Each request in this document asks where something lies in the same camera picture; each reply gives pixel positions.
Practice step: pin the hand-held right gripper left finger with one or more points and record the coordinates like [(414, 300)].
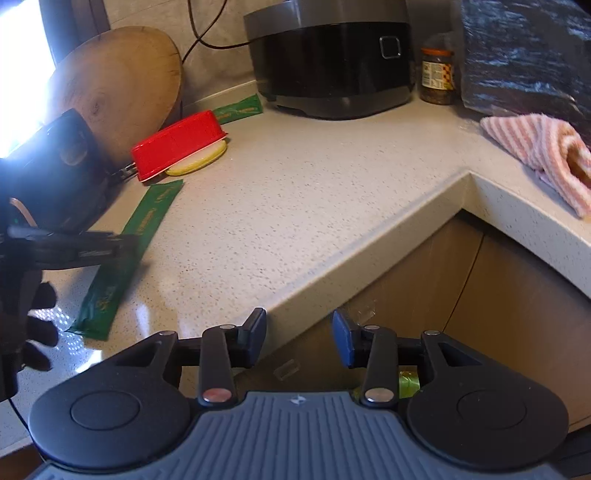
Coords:
[(256, 337)]

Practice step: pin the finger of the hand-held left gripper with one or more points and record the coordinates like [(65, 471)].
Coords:
[(92, 254)]

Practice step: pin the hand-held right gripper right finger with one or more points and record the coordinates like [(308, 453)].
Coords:
[(342, 339)]

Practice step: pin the red plastic container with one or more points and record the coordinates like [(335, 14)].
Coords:
[(175, 138)]

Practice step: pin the person's left hand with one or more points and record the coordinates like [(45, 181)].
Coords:
[(41, 300)]

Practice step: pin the dark blue rice cooker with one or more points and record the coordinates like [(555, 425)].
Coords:
[(55, 194)]

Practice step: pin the wooden base cabinet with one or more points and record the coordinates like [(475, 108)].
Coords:
[(392, 286)]

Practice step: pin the yellow green wrapper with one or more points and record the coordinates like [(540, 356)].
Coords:
[(408, 383)]

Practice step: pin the round wooden cutting board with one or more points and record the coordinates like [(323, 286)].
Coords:
[(120, 83)]

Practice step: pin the pink striped towel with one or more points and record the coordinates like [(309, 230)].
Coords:
[(540, 143)]

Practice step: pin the grey black rice cooker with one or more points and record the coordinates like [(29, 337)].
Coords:
[(323, 60)]

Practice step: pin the glass pickle jar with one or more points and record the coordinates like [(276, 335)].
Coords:
[(436, 74)]

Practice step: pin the black plastic bag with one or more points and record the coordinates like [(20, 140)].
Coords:
[(521, 55)]

